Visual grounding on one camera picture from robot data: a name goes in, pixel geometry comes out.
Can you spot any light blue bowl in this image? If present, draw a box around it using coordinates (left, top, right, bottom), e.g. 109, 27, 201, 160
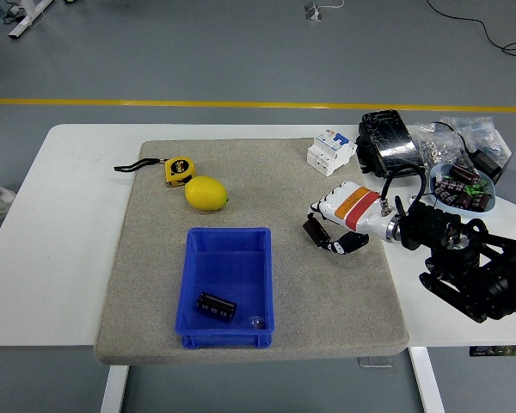
428, 162, 498, 219

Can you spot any blue plastic box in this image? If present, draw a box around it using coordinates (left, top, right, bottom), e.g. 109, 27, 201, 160
173, 226, 276, 350

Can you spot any clear bag of nuts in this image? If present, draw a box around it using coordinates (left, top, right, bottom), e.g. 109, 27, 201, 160
412, 122, 470, 169

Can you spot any thin wire with connector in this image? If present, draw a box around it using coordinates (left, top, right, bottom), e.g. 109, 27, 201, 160
409, 192, 439, 207

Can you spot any black glossy device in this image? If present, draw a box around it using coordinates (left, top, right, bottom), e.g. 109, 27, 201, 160
356, 109, 427, 180

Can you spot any yellow tape measure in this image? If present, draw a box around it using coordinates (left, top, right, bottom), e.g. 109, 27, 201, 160
114, 157, 197, 188

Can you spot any white circuit breaker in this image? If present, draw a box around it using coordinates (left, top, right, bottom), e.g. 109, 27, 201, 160
305, 132, 358, 177

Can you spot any black power adapter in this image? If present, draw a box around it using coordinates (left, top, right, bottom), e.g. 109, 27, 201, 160
472, 148, 504, 182

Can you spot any white metal frame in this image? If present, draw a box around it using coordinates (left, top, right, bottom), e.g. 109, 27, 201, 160
8, 0, 52, 40

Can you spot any silver bracket with white cord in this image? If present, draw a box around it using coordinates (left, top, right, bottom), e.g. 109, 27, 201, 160
304, 0, 345, 22

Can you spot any clear bag of parts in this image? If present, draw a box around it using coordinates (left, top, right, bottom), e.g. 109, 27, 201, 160
440, 115, 513, 158

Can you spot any clear bracket under table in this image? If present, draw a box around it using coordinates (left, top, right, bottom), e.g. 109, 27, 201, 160
357, 355, 395, 369

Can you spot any table control panel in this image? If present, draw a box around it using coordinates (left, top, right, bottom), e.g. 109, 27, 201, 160
469, 345, 516, 357

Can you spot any black floor cable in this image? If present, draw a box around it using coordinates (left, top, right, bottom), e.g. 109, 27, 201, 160
425, 0, 516, 65

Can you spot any white table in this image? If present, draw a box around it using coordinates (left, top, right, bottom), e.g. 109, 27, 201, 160
0, 123, 516, 413

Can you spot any grey-brown mat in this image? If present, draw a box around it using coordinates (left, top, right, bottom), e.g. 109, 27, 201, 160
93, 137, 410, 367

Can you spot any yellow lemon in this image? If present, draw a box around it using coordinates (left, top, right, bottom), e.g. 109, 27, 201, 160
184, 175, 230, 212

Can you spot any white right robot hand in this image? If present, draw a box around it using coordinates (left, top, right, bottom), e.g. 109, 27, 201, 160
307, 180, 397, 258

